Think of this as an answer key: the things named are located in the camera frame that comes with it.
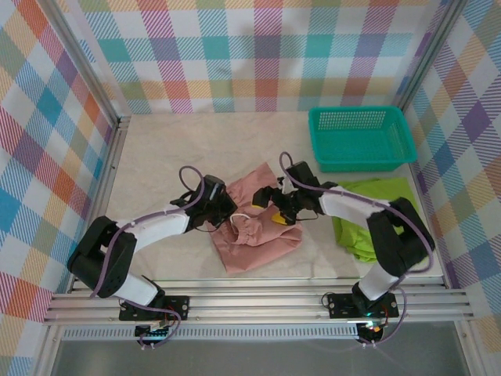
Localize pink shorts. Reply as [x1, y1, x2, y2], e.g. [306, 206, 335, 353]
[211, 162, 305, 275]

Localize lime green shorts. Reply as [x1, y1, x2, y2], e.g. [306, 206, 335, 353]
[331, 177, 412, 263]

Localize teal plastic basket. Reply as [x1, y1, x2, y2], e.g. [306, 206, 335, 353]
[308, 105, 417, 173]

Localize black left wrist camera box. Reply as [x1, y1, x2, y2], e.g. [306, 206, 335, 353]
[201, 175, 227, 205]

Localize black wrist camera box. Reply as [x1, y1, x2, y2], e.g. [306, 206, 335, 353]
[284, 161, 319, 190]
[201, 175, 227, 205]

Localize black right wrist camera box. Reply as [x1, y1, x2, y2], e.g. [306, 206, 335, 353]
[284, 161, 319, 190]

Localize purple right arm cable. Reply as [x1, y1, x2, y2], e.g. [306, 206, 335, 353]
[278, 151, 436, 348]

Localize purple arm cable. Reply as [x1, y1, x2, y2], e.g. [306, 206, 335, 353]
[89, 164, 207, 350]
[278, 151, 436, 348]

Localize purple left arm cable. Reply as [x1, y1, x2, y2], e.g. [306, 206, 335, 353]
[89, 164, 207, 350]

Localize aluminium front rail beam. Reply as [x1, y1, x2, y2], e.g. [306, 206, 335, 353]
[41, 277, 475, 327]

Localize slotted grey cable duct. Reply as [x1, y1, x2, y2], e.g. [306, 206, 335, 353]
[62, 327, 361, 341]

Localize aluminium left side rail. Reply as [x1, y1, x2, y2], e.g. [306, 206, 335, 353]
[68, 116, 132, 295]

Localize aluminium right corner post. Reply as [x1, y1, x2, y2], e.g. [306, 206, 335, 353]
[395, 0, 470, 117]

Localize aluminium corner post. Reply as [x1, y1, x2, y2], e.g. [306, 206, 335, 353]
[395, 0, 470, 117]
[37, 0, 132, 123]

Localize aluminium left corner post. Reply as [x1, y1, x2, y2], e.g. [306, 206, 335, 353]
[37, 0, 132, 123]

